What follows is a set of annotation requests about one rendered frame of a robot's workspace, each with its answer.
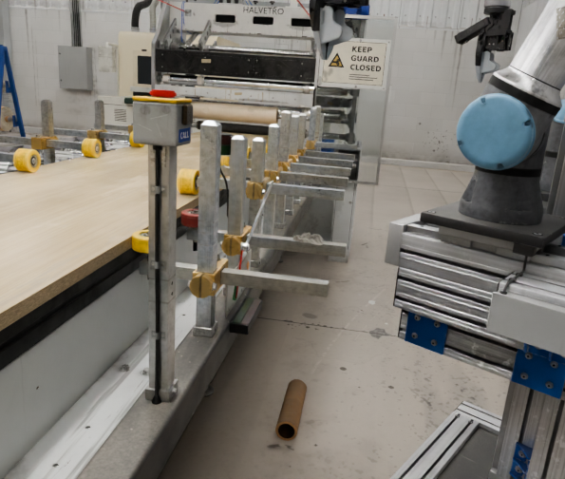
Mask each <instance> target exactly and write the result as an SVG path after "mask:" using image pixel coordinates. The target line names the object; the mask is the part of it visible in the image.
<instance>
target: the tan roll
mask: <svg viewBox="0 0 565 479"><path fill-rule="evenodd" d="M190 104H191V105H192V106H193V118H195V119H207V120H219V121H231V122H242V123H255V124H266V125H271V124H278V120H279V119H281V114H278V107H266V106H254V105H230V104H218V103H204V102H192V103H190Z"/></svg>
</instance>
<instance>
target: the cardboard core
mask: <svg viewBox="0 0 565 479"><path fill-rule="evenodd" d="M306 391H307V386H306V384H305V383H304V382H303V381H302V380H299V379H294V380H292V381H291V382H290V383H289V385H288V389H287V391H286V395H285V398H284V402H283V405H282V409H281V412H280V415H279V418H278V421H277V425H276V428H275V432H276V434H277V436H278V437H279V438H281V439H283V440H286V441H290V440H293V438H295V436H296V435H297V431H298V426H299V422H300V417H301V413H302V409H303V405H304V400H305V396H306Z"/></svg>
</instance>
